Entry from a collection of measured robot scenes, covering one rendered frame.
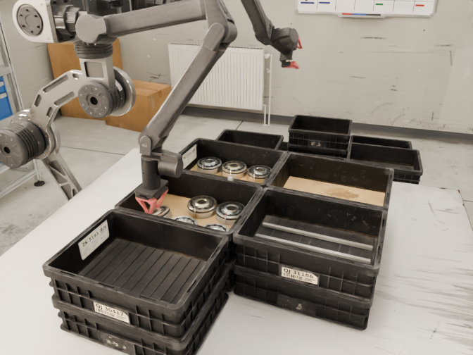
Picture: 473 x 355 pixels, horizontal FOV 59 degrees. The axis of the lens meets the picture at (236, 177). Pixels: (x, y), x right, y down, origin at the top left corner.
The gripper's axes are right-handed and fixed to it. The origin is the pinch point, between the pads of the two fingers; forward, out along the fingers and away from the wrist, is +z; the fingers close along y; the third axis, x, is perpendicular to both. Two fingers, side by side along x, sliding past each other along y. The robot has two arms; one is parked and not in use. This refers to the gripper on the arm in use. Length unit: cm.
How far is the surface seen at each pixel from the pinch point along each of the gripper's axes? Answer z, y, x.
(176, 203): 5.3, 13.6, -0.9
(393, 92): 38, 321, -63
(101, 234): 0.1, -17.8, 6.9
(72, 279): -3.5, -39.6, -2.1
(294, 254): -6, -9, -50
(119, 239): 6.1, -11.5, 5.5
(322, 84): 39, 315, 4
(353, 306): 7, -8, -67
